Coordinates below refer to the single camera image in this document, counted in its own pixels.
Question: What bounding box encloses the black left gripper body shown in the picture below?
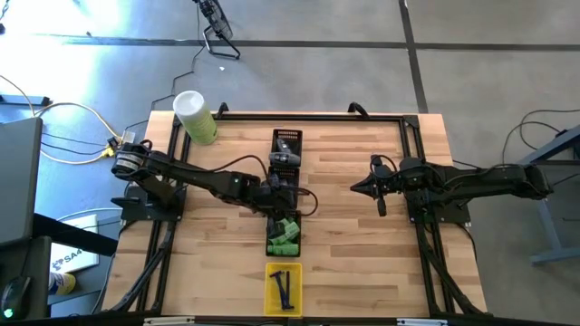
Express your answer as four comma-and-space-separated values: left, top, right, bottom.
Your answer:
253, 177, 301, 219

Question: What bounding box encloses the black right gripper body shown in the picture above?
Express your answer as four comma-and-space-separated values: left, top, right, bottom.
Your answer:
369, 154, 403, 217

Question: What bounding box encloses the black slotted plastic basket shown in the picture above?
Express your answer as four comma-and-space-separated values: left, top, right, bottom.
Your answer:
265, 166, 300, 210
266, 208, 303, 258
270, 129, 304, 168

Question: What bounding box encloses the yellow slotted plastic basket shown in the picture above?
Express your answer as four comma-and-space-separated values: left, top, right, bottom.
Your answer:
264, 262, 304, 317

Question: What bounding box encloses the green wipes canister white lid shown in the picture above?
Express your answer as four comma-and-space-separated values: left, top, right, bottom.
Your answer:
172, 90, 218, 146

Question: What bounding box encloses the white printed cardboard box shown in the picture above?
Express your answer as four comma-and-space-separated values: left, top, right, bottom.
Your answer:
48, 213, 101, 275

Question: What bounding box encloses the black floor fan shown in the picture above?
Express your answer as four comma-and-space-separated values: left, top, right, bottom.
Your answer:
193, 0, 242, 61

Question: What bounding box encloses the yellow and white container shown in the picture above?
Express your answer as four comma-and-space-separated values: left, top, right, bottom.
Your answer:
48, 271, 77, 296

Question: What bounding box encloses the black side desk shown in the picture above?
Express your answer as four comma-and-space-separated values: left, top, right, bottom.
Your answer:
0, 212, 120, 321

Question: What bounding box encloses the grey computer monitor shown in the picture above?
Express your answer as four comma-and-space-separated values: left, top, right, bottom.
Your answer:
0, 116, 44, 248

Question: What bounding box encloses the black computer mouse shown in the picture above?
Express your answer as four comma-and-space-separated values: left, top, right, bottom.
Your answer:
0, 274, 34, 321

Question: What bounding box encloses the black floor bar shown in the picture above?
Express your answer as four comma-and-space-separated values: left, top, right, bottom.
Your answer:
0, 93, 51, 107

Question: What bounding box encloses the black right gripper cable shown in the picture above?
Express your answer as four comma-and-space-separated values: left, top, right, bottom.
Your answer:
369, 153, 401, 177

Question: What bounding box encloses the black aluminium table frame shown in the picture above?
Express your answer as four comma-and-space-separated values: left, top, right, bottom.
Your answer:
106, 110, 488, 318

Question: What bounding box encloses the grey metal table frame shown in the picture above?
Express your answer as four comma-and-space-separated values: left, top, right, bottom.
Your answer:
500, 124, 580, 266

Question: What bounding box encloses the black fan power cable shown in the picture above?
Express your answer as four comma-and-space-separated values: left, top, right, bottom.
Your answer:
121, 4, 205, 137

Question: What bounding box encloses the cream floor cable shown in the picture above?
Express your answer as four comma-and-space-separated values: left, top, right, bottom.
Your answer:
0, 74, 126, 165

